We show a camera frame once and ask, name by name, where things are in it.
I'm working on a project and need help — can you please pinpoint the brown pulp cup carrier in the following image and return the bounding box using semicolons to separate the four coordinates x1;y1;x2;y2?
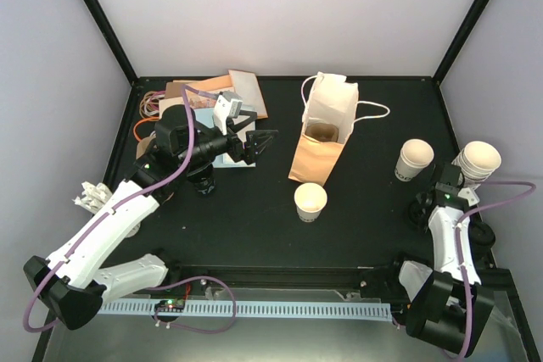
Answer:
305;123;339;142

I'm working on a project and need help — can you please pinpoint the brown paper takeout bag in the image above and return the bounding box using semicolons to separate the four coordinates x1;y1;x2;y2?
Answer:
288;71;391;187

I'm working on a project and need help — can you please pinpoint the single white paper cup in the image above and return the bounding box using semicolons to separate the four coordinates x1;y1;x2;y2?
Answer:
294;183;327;223

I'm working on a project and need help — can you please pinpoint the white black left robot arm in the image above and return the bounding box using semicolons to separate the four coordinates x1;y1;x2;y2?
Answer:
23;104;278;332

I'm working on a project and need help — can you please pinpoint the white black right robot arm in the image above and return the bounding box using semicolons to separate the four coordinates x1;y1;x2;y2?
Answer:
385;163;494;359

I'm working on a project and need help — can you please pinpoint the brown white flat paper bag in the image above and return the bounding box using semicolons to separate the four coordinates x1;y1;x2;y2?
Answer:
228;70;268;119

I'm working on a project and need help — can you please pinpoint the short white cup stack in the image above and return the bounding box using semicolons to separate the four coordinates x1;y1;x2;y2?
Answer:
395;139;434;182

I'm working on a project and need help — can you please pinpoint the tall white cup stack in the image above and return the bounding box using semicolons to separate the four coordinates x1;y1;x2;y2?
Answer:
452;141;501;189

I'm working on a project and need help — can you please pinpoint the stack of black lids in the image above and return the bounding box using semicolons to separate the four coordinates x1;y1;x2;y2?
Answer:
406;200;496;253

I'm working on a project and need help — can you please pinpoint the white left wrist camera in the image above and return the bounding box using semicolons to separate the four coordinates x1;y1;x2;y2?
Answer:
213;91;243;135

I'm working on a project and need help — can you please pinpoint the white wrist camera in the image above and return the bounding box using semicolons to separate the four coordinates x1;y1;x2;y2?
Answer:
458;187;480;208
213;91;243;135

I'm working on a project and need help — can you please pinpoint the black enclosure frame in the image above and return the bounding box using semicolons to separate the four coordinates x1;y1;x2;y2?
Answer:
31;0;540;361

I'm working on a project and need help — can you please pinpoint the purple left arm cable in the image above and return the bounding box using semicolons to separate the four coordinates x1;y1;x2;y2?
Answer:
22;84;238;334

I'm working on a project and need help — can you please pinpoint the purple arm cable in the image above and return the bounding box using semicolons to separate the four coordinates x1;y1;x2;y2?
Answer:
22;84;238;334
392;181;538;359

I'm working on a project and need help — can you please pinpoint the bundle of bag handles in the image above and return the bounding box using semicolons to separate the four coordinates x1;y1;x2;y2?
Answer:
132;90;165;142

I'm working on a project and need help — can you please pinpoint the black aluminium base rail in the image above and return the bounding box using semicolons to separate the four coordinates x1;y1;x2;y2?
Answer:
164;265;406;298

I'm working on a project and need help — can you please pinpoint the light blue cable duct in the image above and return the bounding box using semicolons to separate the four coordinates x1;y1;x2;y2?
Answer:
98;298;393;322

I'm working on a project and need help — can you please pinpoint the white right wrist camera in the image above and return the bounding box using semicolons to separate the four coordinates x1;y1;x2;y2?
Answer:
458;187;480;208

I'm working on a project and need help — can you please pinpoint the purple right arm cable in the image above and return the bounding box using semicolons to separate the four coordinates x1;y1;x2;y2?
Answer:
392;181;538;359

